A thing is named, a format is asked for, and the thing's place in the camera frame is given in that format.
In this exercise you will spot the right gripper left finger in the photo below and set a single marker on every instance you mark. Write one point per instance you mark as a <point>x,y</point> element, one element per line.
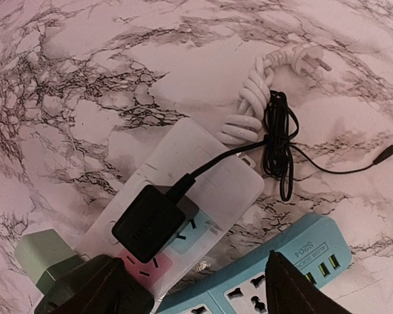
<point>111,288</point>

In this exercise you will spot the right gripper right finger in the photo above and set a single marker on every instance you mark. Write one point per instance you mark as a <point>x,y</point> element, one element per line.
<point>289,291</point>

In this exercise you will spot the teal power strip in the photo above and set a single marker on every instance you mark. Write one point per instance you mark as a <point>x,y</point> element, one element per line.
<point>314,244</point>

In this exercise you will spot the black power adapter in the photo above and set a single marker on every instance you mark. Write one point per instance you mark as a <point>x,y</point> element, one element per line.
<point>151,222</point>

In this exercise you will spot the white long power strip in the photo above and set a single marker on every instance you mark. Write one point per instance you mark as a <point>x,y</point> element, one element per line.
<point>223,194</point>

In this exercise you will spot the light green plug adapter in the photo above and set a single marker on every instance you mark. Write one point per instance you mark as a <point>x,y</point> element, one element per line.
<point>45,257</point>

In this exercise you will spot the dark green cube adapter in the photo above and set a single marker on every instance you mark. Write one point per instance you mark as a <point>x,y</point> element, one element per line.
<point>95,288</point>

